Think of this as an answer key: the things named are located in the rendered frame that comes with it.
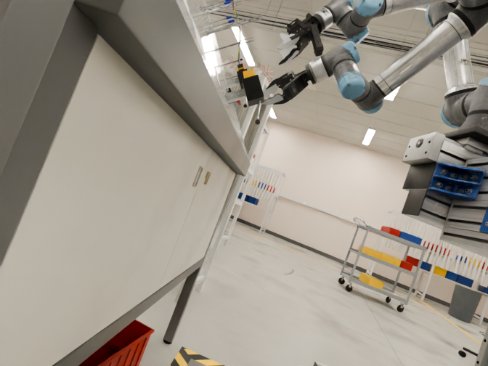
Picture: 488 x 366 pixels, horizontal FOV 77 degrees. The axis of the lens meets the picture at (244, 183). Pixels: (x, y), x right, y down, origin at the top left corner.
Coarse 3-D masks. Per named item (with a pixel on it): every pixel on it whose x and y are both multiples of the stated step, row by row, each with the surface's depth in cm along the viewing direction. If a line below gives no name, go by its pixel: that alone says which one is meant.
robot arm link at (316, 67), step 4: (316, 60) 104; (320, 60) 102; (312, 64) 103; (316, 64) 103; (320, 64) 102; (312, 68) 103; (316, 68) 103; (320, 68) 102; (324, 68) 102; (312, 72) 103; (316, 72) 103; (320, 72) 103; (324, 72) 103; (316, 76) 104; (320, 76) 104; (324, 76) 104; (316, 80) 105; (320, 80) 105
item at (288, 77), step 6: (306, 66) 105; (288, 72) 112; (300, 72) 110; (306, 72) 106; (282, 78) 106; (288, 78) 106; (306, 78) 107; (312, 78) 104; (282, 84) 107; (282, 90) 108
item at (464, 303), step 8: (456, 288) 623; (464, 288) 609; (456, 296) 617; (464, 296) 606; (472, 296) 600; (480, 296) 601; (456, 304) 613; (464, 304) 603; (472, 304) 599; (448, 312) 627; (456, 312) 609; (464, 312) 601; (472, 312) 600; (464, 320) 600
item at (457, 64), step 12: (432, 12) 123; (444, 12) 118; (432, 24) 126; (456, 48) 117; (468, 48) 117; (444, 60) 121; (456, 60) 117; (468, 60) 116; (456, 72) 117; (468, 72) 116; (456, 84) 117; (468, 84) 115; (444, 96) 122; (456, 96) 116; (444, 108) 123; (456, 108) 116; (444, 120) 123; (456, 120) 118
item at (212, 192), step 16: (208, 160) 82; (208, 176) 86; (224, 176) 114; (208, 192) 97; (224, 192) 127; (192, 208) 85; (208, 208) 106; (192, 224) 92; (208, 224) 118; (192, 240) 100; (208, 240) 132; (176, 256) 87; (192, 256) 110; (176, 272) 94
